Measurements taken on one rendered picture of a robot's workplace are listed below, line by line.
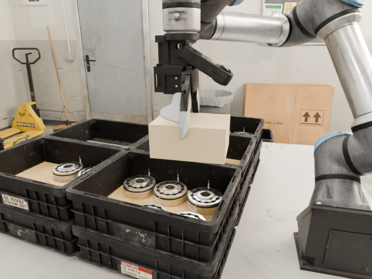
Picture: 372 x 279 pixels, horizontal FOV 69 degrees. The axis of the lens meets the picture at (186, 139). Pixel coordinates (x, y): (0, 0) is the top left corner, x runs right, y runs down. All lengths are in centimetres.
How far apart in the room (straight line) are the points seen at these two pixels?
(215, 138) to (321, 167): 41
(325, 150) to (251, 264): 38
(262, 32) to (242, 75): 290
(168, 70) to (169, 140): 14
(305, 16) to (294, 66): 286
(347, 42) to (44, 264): 101
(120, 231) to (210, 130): 34
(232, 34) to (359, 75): 34
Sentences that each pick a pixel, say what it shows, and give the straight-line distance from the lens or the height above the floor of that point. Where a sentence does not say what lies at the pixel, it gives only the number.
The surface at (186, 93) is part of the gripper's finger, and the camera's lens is 53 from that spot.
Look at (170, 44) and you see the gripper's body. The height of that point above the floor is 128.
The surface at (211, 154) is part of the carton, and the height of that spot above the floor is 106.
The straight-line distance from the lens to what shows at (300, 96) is 365.
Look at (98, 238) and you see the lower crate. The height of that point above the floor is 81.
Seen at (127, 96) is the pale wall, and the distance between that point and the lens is 413.
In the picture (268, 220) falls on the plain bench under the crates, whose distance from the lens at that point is 103.
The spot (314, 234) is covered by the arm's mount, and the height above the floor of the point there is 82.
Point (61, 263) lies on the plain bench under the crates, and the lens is 90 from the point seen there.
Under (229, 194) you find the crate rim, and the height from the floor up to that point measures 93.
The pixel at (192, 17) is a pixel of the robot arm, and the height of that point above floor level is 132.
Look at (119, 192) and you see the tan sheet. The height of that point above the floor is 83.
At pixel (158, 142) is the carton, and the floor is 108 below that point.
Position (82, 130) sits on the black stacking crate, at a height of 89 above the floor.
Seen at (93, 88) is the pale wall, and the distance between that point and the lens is 436.
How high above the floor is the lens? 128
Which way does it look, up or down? 20 degrees down
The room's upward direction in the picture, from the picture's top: straight up
